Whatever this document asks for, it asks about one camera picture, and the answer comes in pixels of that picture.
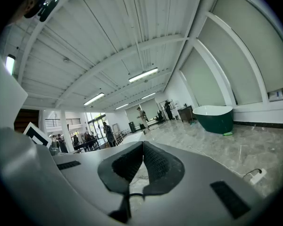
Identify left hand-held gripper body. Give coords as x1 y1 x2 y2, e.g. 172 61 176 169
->
23 121 53 148

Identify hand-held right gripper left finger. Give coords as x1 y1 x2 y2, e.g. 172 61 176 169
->
97 141 144 195

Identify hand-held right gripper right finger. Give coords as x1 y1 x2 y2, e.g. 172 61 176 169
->
142 140 186 196

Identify white column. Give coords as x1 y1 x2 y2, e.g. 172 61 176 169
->
59 109 75 153

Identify black table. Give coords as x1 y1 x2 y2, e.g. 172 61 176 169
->
72 137 101 153

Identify dark wooden cabinet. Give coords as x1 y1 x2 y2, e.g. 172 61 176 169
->
177 105 194 123

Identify dark green bathtub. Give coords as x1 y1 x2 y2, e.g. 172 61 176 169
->
192 105 234 135

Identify white power strip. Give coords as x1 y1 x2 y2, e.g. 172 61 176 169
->
243 168 267 186

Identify grey window blind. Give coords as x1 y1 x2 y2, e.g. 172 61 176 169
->
197 16 263 106
180 47 226 107
211 0 283 93

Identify items on window sill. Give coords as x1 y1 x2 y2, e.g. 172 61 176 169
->
268 85 283 101

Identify glowing wall light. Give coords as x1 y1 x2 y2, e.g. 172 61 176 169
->
5 54 16 75

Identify black head-worn camera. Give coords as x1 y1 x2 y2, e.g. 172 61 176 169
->
23 0 60 23

